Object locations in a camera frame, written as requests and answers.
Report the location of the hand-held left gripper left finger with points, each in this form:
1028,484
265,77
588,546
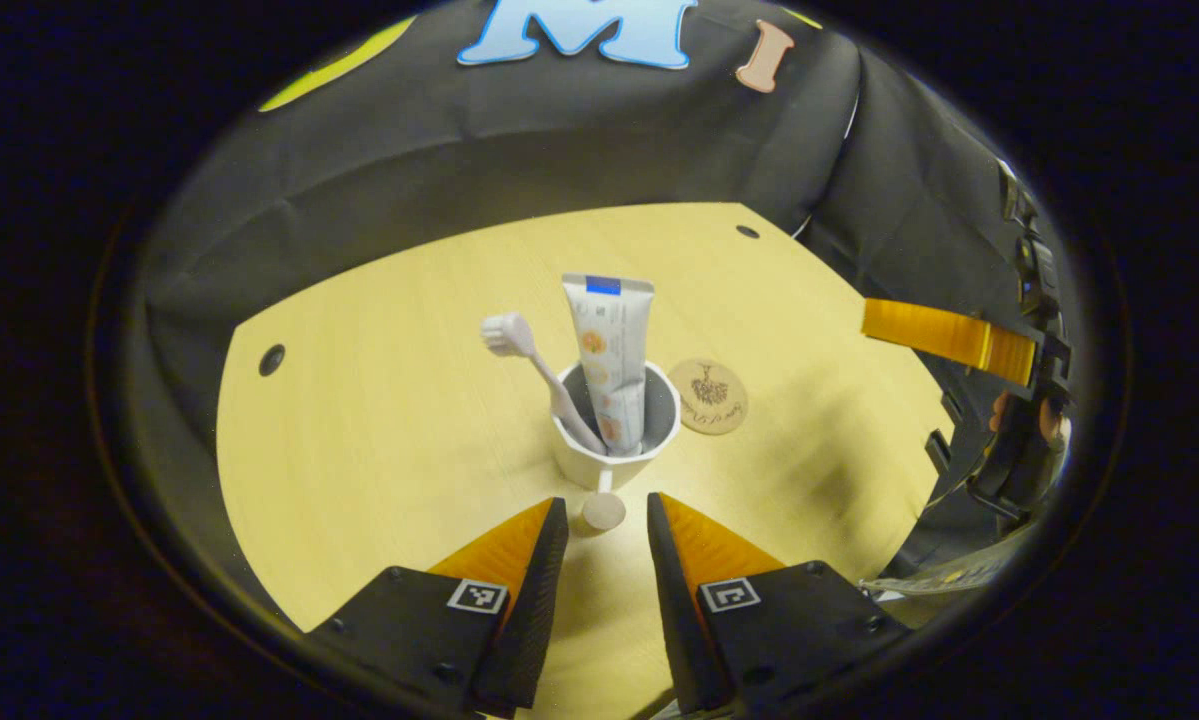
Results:
534,610

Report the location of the white toothbrush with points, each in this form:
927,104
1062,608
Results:
549,385

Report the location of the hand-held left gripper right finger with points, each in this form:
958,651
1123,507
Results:
674,610

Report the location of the white toothpaste tube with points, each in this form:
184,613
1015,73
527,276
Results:
614,350

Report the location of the black backdrop cloth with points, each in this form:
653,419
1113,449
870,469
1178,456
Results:
459,170

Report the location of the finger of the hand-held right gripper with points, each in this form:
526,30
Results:
939,335

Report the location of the light wooden desktop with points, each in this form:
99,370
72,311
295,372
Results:
379,430

